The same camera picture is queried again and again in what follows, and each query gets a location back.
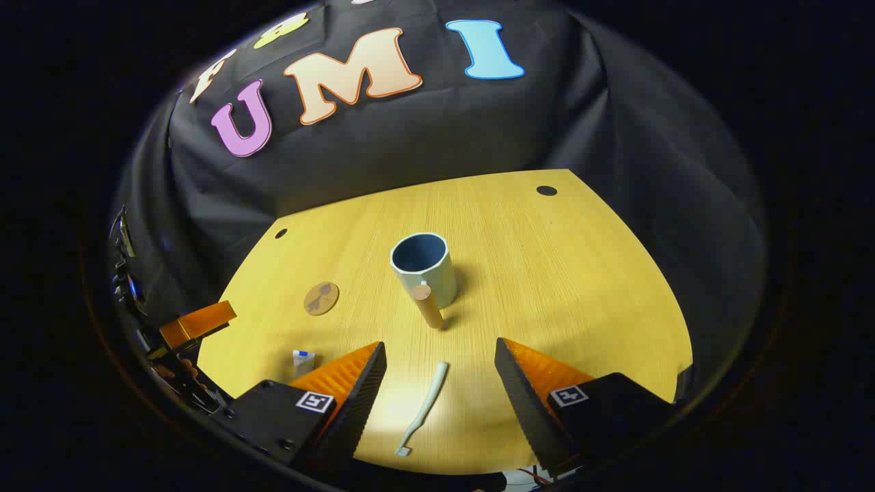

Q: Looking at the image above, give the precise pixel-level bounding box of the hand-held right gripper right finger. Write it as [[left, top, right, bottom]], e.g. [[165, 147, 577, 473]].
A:
[[494, 338, 679, 479]]

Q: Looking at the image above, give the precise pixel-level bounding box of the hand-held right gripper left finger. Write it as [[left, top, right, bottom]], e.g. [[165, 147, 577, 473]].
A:
[[212, 342, 388, 479]]

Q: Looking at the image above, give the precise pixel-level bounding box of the round cork coaster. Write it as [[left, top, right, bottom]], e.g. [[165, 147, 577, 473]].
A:
[[304, 282, 340, 316]]

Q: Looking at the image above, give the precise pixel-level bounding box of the light blue cup wooden handle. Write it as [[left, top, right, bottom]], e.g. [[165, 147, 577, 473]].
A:
[[390, 232, 459, 330]]

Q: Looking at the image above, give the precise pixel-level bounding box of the yellow wooden desktop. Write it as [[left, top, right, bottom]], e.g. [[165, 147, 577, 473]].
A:
[[197, 169, 694, 476]]

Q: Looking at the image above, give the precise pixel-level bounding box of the black backdrop cloth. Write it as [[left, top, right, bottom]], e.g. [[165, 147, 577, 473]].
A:
[[113, 0, 770, 411]]

